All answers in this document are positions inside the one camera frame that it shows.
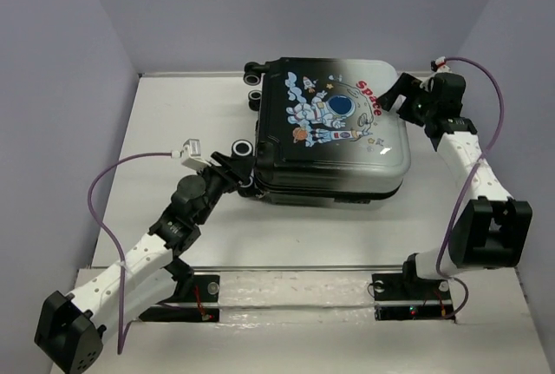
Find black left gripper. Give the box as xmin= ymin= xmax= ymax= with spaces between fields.
xmin=195 ymin=152 xmax=258 ymax=226

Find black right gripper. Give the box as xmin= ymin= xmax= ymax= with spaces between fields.
xmin=373 ymin=72 xmax=436 ymax=127

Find black hard-shell suitcase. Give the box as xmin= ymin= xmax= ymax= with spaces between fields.
xmin=238 ymin=57 xmax=411 ymax=206

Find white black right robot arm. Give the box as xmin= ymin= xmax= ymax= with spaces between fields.
xmin=377 ymin=71 xmax=532 ymax=298

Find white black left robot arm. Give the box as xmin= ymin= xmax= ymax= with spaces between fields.
xmin=34 ymin=152 xmax=255 ymax=373

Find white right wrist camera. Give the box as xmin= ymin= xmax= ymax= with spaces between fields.
xmin=430 ymin=56 xmax=452 ymax=75

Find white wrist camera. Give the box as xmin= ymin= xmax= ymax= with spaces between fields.
xmin=430 ymin=56 xmax=452 ymax=75
xmin=170 ymin=139 xmax=207 ymax=172

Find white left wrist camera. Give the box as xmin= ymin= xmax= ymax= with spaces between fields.
xmin=170 ymin=139 xmax=207 ymax=172

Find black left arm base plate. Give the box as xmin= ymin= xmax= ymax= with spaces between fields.
xmin=138 ymin=273 xmax=220 ymax=323

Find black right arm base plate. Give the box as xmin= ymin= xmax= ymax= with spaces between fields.
xmin=367 ymin=272 xmax=455 ymax=321

